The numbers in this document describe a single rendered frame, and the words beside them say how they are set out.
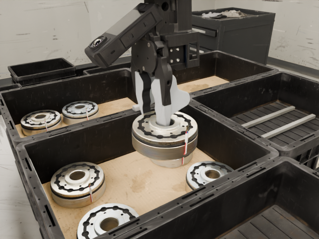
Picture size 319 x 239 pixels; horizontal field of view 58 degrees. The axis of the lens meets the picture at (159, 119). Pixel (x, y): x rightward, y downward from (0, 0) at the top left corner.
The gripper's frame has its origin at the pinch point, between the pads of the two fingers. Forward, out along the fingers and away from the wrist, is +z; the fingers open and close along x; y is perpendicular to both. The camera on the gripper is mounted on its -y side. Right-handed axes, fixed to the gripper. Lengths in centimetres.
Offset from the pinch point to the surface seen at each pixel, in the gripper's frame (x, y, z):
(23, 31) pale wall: 324, 32, 6
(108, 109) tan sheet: 42.7, 9.5, 12.3
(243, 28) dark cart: 114, 149, 5
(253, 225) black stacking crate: -12.9, 11.2, 18.7
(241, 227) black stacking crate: -12.1, 9.2, 18.6
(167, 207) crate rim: -10.6, -4.8, 8.2
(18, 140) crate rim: 19.5, -18.8, 5.0
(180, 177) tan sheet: 4.1, 8.3, 16.6
